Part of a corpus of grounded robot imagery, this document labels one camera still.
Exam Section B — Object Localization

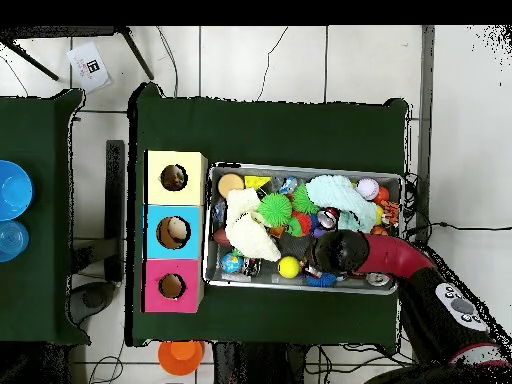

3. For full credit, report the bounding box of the small globe ball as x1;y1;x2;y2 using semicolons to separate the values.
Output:
220;252;245;275

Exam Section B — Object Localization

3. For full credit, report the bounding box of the white printed card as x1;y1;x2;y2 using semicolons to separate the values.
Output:
65;41;112;95

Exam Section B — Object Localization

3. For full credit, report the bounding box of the cream knitted cloth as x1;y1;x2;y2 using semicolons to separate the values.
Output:
224;187;282;263

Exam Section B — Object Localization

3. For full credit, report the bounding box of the yellow ball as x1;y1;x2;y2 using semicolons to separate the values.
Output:
277;255;302;280

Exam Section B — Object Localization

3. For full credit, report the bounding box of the blue fuzzy ball with eyes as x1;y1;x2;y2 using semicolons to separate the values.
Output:
304;272;339;288

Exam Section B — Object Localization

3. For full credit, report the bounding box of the yellow wedge block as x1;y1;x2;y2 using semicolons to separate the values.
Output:
244;174;272;190

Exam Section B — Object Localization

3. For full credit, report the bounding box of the black flat panel stand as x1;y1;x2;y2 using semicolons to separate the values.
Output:
104;139;126;283

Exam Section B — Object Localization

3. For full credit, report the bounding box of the black tripod stand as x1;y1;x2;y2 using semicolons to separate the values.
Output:
0;26;155;81

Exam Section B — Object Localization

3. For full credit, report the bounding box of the green cloth covered side table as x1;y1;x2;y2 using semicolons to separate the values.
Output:
0;88;91;347

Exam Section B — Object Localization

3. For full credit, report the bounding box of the translucent blue plastic cup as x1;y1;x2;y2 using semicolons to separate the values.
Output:
0;219;30;264

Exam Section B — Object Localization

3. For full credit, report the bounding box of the orange plastic cone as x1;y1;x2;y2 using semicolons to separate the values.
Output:
157;340;206;377

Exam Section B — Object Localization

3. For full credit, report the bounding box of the wooden box with three holes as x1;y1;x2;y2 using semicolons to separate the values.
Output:
142;149;209;314

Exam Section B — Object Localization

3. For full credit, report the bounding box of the grey round base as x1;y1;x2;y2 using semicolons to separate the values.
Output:
67;281;117;325

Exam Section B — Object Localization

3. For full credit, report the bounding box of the orange round sponge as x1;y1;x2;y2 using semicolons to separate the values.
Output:
217;172;246;199

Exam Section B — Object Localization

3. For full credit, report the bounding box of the green spiky rubber ball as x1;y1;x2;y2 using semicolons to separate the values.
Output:
257;192;294;228

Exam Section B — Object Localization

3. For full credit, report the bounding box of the shallow wire mesh bin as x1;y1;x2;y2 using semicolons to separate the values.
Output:
201;161;405;297

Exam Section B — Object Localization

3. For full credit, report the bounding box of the mint knitted cloth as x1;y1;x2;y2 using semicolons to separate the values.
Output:
305;174;378;234

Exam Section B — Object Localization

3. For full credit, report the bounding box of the dark green tablecloth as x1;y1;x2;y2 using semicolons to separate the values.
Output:
125;81;411;357

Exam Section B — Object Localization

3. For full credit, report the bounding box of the blue plastic bowl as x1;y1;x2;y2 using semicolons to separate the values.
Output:
0;159;36;222

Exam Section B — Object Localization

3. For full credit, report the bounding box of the white baseball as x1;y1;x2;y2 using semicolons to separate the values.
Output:
355;177;380;201

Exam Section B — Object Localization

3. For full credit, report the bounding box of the black power cable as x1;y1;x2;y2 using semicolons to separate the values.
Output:
403;221;512;246

